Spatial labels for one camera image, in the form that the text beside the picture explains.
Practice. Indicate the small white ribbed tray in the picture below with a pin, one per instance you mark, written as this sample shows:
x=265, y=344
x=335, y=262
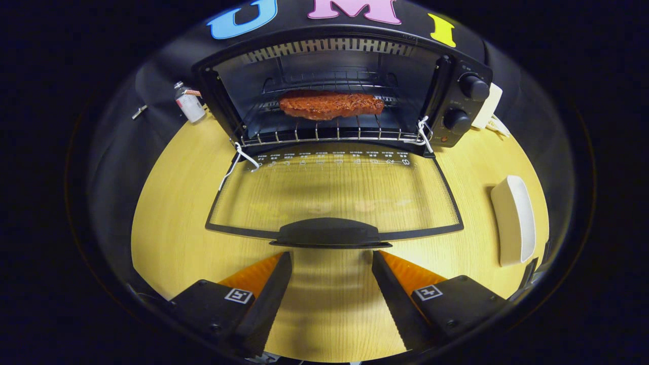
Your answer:
x=513, y=223

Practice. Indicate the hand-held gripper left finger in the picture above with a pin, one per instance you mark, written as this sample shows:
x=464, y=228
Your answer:
x=263, y=304

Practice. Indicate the black toaster oven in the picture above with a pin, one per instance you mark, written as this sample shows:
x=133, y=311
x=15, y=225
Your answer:
x=327, y=233

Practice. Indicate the small clear plastic bottle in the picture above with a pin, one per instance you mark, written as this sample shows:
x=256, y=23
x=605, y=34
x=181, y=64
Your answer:
x=190, y=105

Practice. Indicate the black backdrop cloth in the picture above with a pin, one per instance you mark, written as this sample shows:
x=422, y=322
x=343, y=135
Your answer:
x=152, y=76

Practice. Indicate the brown steak food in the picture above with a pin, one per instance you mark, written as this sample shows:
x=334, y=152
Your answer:
x=329, y=105

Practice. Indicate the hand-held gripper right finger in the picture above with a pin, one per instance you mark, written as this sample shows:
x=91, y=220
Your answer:
x=398, y=304

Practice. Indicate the white pop-up toaster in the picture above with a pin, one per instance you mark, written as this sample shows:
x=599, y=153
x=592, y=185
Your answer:
x=488, y=104

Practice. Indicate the metal clip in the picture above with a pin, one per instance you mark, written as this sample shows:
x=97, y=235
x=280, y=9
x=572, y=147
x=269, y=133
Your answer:
x=139, y=112

